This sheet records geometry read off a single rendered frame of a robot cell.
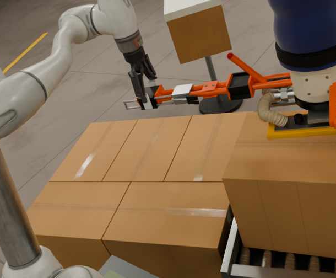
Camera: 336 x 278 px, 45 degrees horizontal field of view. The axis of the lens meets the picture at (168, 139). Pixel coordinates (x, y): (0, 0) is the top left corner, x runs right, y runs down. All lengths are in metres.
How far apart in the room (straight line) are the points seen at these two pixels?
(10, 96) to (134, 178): 1.40
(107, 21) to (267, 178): 0.75
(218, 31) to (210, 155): 1.11
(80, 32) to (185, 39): 1.69
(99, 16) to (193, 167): 1.09
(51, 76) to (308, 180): 0.86
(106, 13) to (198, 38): 1.72
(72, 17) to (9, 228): 0.69
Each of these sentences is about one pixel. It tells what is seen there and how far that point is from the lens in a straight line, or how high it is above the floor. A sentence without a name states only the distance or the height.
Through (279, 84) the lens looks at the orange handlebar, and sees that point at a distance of 1.36.
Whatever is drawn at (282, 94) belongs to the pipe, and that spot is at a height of 1.18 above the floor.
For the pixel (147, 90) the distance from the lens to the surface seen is 1.54.
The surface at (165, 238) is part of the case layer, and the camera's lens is 1.91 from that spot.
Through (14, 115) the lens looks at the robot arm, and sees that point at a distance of 0.98.
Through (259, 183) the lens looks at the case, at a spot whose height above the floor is 0.93.
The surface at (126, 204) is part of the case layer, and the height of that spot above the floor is 0.54.
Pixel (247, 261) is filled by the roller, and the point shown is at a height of 0.54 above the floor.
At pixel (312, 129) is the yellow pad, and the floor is 1.12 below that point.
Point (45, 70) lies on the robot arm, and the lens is 1.07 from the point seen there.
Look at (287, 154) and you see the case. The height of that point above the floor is 0.95.
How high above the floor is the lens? 1.93
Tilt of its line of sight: 34 degrees down
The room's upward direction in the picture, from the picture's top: 22 degrees counter-clockwise
